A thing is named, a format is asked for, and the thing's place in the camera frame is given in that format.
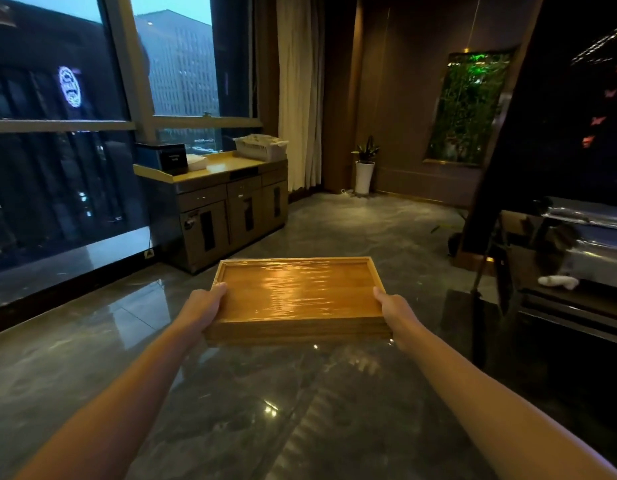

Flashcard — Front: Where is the person's left hand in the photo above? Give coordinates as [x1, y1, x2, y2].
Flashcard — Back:
[174, 282, 228, 334]

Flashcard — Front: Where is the person's right hand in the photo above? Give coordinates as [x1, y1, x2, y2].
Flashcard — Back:
[372, 286, 422, 340]

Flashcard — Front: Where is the wooden serving tray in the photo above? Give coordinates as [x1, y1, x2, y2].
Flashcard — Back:
[204, 257, 393, 344]

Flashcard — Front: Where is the person's left forearm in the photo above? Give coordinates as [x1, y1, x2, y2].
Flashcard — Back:
[13, 317, 205, 480]

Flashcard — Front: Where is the person's right forearm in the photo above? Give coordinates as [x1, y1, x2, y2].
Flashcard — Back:
[397, 319, 617, 480]

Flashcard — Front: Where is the grey sideboard cabinet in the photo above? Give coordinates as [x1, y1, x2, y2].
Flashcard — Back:
[133, 151, 289, 274]

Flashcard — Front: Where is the potted plant in white pot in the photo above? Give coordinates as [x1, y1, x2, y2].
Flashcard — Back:
[351, 136, 381, 196]

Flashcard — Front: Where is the black box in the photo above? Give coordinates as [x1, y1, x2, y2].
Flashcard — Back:
[134, 142, 189, 176]

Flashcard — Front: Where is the white plastic basket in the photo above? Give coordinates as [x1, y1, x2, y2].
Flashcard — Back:
[233, 134, 289, 162]

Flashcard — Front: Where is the white rolled cloth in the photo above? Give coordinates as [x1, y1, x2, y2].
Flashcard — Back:
[537, 275, 580, 290]

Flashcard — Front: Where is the framed green plant panel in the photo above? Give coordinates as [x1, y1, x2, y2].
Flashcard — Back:
[424, 50, 514, 167]

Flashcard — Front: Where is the stainless steel chafing dish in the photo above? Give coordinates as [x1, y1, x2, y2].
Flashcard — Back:
[536, 196, 617, 291]

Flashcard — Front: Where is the cream curtain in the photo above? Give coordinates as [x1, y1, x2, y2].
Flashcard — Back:
[276, 0, 325, 192]

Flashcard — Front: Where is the window frame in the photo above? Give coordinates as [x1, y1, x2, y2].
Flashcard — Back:
[0, 0, 264, 145]

